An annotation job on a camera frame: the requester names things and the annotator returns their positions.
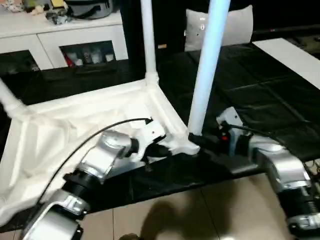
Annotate white plastic table leg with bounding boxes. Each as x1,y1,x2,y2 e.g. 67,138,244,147
140,0,160,85
187,0,232,138
0,79,27,120

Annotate white flat board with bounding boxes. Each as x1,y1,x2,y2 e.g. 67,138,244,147
252,37,320,90

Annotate white plastic table top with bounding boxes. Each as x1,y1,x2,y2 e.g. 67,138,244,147
0,75,202,227

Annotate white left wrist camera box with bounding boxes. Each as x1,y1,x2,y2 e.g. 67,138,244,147
131,120,167,163

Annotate colourful clutter bundle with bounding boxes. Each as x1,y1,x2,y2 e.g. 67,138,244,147
0,0,71,25

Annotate grey pillow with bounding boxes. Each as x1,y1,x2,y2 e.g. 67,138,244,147
184,5,254,52

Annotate grey bag with black strap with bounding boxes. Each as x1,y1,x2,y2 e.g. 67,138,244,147
65,0,117,20

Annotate white sideboard cabinet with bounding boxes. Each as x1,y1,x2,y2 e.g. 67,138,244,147
0,7,129,71

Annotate black cabinet with yellow label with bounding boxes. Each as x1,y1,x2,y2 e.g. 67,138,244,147
120,0,211,66

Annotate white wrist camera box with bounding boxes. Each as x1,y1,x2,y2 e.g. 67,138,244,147
131,120,167,163
216,107,244,135

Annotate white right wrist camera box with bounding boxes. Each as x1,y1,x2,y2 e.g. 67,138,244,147
216,107,244,135

